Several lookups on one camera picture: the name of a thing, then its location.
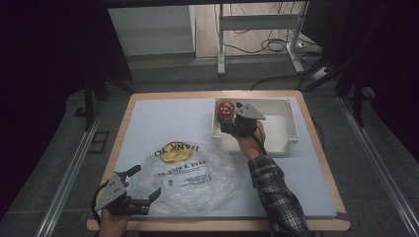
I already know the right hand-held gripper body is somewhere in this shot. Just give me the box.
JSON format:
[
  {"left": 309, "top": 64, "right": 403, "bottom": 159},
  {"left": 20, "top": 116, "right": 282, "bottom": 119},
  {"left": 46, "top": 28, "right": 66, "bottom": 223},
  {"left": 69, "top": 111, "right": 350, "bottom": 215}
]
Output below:
[{"left": 219, "top": 102, "right": 267, "bottom": 137}]

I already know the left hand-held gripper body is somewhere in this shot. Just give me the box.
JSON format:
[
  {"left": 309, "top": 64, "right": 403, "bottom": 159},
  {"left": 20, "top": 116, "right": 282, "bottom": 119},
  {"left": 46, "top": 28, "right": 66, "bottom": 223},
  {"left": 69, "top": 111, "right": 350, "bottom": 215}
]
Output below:
[{"left": 94, "top": 172, "right": 151, "bottom": 216}]

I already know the white plastic box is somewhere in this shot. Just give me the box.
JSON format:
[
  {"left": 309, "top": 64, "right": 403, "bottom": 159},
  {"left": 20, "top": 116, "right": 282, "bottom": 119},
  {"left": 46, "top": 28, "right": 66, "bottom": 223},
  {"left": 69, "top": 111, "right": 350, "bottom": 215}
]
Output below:
[{"left": 210, "top": 97, "right": 300, "bottom": 157}]

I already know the clear plastic bag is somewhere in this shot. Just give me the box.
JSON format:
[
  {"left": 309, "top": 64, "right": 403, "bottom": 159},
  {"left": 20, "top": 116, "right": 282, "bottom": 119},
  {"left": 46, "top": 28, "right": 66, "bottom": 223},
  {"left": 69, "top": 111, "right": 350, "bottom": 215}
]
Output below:
[{"left": 132, "top": 140, "right": 241, "bottom": 216}]

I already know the person's right hand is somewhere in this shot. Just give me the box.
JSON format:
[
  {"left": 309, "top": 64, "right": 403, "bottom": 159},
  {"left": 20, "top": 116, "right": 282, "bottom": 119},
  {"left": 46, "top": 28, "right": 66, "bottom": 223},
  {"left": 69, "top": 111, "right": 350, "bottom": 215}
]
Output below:
[{"left": 231, "top": 119, "right": 267, "bottom": 161}]

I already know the person's left hand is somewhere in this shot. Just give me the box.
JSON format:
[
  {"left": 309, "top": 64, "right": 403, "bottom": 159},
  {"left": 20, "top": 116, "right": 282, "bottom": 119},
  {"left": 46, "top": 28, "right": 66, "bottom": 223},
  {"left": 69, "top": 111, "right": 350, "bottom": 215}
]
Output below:
[{"left": 98, "top": 207, "right": 131, "bottom": 237}]

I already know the white table mat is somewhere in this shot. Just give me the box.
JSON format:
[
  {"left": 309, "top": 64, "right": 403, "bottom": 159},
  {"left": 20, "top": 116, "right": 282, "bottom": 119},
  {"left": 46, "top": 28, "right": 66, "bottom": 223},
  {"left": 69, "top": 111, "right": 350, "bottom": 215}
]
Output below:
[{"left": 113, "top": 98, "right": 338, "bottom": 219}]

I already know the wooden table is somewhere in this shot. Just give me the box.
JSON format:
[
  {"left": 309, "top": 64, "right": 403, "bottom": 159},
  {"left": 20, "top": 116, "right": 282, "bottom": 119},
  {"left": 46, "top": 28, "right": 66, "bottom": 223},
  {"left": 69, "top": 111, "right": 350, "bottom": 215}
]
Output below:
[{"left": 86, "top": 90, "right": 352, "bottom": 232}]

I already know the black metal stand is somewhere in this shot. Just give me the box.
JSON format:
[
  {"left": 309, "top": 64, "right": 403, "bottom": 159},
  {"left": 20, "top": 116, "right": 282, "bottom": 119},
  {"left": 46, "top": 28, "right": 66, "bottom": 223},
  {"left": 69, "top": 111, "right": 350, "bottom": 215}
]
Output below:
[
  {"left": 300, "top": 55, "right": 368, "bottom": 128},
  {"left": 82, "top": 75, "right": 136, "bottom": 132}
]

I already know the white power strip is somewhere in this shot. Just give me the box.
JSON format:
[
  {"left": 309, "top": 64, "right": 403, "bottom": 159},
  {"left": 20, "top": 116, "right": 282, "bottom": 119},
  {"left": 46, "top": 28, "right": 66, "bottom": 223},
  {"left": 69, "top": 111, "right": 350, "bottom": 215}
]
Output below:
[{"left": 310, "top": 66, "right": 330, "bottom": 82}]

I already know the white cabinet panel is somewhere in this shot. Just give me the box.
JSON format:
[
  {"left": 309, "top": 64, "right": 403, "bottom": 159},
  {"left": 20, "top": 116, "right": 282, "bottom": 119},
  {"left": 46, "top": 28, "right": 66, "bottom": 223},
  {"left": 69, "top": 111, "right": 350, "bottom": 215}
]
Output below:
[{"left": 108, "top": 4, "right": 196, "bottom": 57}]

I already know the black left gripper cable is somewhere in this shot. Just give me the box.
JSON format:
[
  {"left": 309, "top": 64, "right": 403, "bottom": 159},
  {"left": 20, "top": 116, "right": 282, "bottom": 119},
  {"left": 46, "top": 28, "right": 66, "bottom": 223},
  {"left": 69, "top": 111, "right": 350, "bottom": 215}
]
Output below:
[{"left": 90, "top": 180, "right": 112, "bottom": 226}]

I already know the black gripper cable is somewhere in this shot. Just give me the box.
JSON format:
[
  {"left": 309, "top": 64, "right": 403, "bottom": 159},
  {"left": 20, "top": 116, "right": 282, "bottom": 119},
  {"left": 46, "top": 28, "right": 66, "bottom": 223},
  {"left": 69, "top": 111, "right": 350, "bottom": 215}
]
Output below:
[
  {"left": 90, "top": 180, "right": 112, "bottom": 226},
  {"left": 251, "top": 122, "right": 269, "bottom": 156}
]

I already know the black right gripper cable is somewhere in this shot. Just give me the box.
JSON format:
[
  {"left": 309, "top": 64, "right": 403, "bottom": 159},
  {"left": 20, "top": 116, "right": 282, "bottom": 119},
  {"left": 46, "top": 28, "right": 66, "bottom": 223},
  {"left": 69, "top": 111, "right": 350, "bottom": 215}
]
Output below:
[{"left": 251, "top": 122, "right": 269, "bottom": 156}]

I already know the black floor cable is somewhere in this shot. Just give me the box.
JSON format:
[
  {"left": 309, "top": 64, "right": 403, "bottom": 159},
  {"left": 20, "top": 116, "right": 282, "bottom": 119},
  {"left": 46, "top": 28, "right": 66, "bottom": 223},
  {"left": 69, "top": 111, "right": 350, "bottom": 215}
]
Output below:
[{"left": 250, "top": 73, "right": 304, "bottom": 92}]

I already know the black floor frame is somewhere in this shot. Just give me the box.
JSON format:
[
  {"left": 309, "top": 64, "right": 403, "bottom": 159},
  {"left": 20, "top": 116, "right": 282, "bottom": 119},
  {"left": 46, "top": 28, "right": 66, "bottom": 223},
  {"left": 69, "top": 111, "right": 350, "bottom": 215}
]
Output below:
[{"left": 87, "top": 130, "right": 111, "bottom": 154}]

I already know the aluminium floor rail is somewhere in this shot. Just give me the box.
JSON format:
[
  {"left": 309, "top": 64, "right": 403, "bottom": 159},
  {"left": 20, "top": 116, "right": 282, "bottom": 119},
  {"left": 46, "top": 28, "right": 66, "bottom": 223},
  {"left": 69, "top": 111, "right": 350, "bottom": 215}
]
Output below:
[
  {"left": 339, "top": 97, "right": 419, "bottom": 237},
  {"left": 34, "top": 98, "right": 107, "bottom": 237}
]

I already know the bundle of black floor cables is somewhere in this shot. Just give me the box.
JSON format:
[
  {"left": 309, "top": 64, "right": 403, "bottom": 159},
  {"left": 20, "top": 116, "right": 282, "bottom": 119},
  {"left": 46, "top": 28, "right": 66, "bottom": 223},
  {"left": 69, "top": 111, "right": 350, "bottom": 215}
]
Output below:
[{"left": 223, "top": 2, "right": 325, "bottom": 57}]

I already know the white metal desk frame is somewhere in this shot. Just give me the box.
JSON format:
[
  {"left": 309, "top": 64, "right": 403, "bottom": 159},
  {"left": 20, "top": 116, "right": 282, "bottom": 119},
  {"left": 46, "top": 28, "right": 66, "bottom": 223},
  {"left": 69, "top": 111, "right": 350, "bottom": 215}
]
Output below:
[{"left": 216, "top": 1, "right": 310, "bottom": 76}]

